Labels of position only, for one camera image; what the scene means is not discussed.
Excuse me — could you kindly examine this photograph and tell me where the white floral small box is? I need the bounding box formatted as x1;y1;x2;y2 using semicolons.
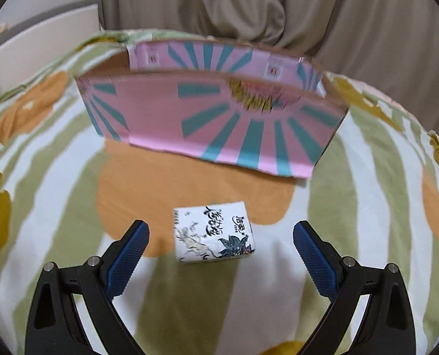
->
173;201;255;263

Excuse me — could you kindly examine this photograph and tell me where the pink teal cardboard box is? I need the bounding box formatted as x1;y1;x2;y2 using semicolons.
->
76;38;348;179

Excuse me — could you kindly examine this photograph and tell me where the white headboard cushion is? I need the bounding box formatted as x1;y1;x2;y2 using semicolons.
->
0;2;104;93

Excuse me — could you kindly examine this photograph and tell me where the grey bed headboard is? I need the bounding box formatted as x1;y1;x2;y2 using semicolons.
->
0;0;105;101

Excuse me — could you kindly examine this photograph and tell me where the beige curtain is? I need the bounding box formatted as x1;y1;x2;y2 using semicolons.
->
99;0;439;133

